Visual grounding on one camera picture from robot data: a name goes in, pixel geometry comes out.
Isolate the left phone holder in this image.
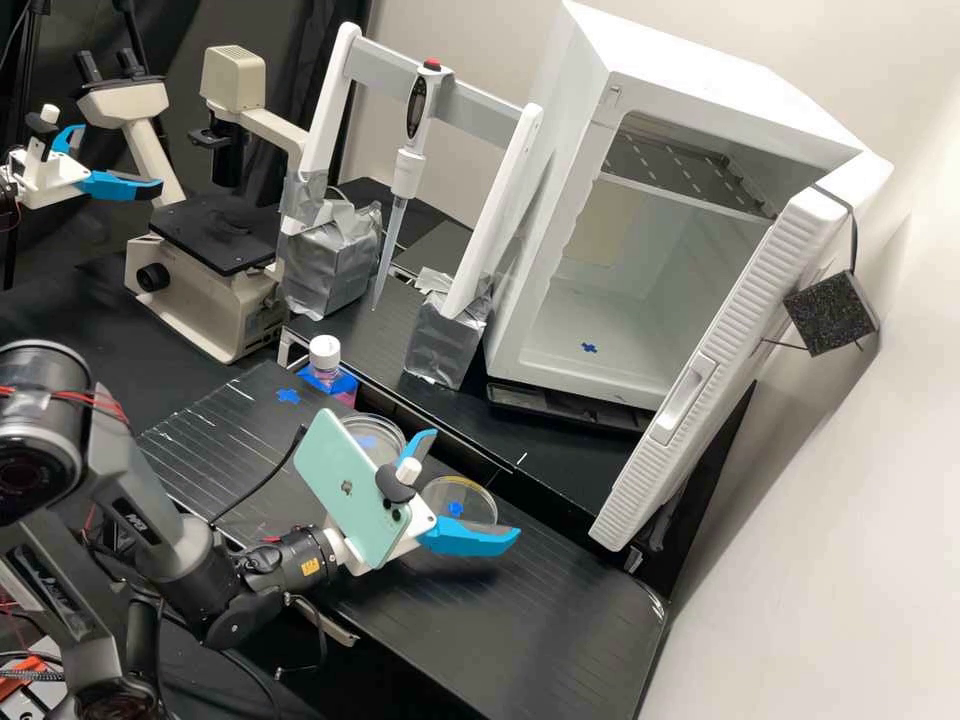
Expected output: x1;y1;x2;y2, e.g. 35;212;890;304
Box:
24;103;63;163

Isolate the cream microscope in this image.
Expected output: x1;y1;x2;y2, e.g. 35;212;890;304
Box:
73;44;310;367

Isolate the right wrist camera phone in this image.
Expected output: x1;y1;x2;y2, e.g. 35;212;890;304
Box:
292;407;439;571

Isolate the blue bottle holder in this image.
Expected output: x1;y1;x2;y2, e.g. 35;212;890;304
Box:
295;364;361;411

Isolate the pipette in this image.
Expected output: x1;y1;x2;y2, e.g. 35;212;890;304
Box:
370;57;458;311

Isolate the white incubator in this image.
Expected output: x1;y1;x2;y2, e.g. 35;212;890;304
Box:
479;0;895;415

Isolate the incubator door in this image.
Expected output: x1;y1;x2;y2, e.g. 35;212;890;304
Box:
587;163;882;554

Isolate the black platform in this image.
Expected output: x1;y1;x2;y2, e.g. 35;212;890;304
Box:
283;278;665;543
137;359;670;720

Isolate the petri dish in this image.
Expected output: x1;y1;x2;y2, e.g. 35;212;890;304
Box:
341;413;407;468
420;473;499;531

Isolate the black cable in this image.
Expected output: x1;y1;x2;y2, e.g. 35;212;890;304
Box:
209;424;307;529

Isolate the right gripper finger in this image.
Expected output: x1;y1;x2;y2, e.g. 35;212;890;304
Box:
416;518;523;560
389;428;441;474

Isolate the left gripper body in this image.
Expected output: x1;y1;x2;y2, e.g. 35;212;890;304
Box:
9;137;92;209

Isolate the white pipette stand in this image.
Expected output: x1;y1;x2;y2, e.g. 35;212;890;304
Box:
276;21;546;392

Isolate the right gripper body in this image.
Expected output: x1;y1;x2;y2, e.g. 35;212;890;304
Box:
326;518;434;579

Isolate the small bottle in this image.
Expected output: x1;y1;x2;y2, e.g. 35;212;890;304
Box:
308;334;343;391

